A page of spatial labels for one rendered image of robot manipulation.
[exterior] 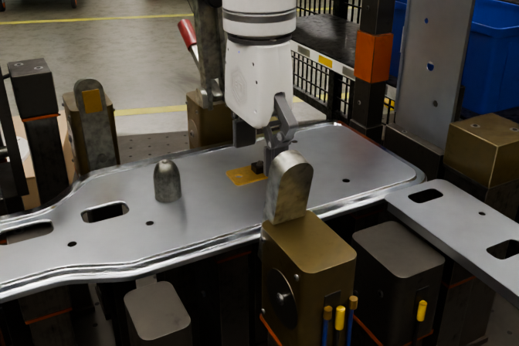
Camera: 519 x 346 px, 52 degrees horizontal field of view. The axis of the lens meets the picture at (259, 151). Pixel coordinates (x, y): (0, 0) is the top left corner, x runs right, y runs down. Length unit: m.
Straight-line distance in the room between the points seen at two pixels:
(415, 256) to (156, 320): 0.28
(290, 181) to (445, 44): 0.36
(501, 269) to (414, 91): 0.34
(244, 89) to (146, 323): 0.28
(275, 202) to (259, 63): 0.17
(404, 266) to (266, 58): 0.27
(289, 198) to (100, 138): 0.34
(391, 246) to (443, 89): 0.27
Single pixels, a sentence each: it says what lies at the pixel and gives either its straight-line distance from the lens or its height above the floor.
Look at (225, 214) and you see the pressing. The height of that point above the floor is 1.00.
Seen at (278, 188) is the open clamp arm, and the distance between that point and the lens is 0.49.
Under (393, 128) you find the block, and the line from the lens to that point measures 0.86.
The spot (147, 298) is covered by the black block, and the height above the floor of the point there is 0.99.
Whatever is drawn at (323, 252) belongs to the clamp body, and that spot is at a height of 1.05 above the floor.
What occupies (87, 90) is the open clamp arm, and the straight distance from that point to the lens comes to 0.74.
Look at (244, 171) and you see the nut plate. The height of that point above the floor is 1.00.
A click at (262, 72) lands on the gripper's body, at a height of 1.15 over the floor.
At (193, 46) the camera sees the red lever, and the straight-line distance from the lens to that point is 0.84.
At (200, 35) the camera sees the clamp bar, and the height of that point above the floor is 1.15.
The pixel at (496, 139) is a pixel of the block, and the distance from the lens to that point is 0.72.
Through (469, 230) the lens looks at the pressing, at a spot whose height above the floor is 1.00.
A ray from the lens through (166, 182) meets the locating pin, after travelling 0.64.
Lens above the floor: 1.34
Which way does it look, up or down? 27 degrees down
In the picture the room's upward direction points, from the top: straight up
